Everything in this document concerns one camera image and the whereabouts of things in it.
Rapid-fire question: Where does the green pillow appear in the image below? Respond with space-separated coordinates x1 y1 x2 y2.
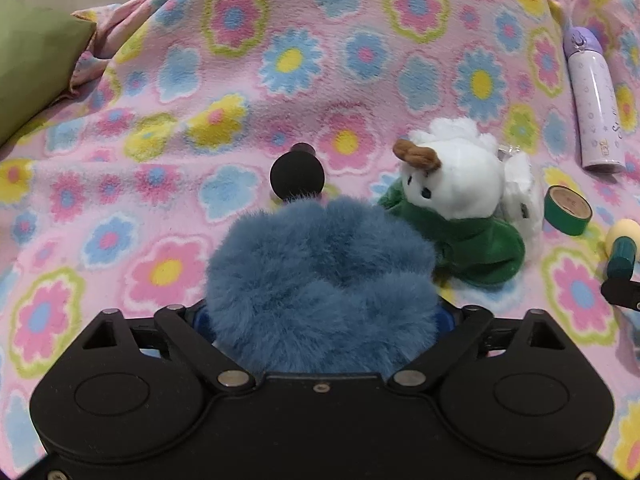
0 0 97 147

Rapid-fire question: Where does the purple water bottle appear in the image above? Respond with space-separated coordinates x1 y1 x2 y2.
563 26 622 174

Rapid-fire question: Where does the teal tube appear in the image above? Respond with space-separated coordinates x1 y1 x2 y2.
607 237 639 287

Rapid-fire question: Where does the white plush dog green outfit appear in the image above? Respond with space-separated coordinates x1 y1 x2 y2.
377 117 526 288

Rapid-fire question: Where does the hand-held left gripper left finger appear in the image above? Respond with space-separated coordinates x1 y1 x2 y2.
81 304 257 392

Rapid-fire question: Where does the black foam-head microphone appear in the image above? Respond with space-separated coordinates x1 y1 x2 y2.
269 143 327 204

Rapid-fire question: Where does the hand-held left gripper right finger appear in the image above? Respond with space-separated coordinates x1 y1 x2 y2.
386 304 557 392

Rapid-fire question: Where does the green tape roll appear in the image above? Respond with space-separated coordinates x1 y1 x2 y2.
543 185 594 237

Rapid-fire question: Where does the white fluffy plush toy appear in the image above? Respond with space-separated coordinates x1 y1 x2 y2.
497 149 547 257

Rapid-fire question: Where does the yellow egg-shaped sponge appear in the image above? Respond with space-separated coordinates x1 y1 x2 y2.
605 219 640 261

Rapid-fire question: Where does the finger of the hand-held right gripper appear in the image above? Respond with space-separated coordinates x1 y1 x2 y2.
600 264 640 312

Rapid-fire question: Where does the pink floral fleece blanket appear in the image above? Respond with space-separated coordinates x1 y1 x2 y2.
0 0 640 476

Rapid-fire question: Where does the blue fluffy scrunchie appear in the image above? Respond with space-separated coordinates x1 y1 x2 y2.
205 196 442 376

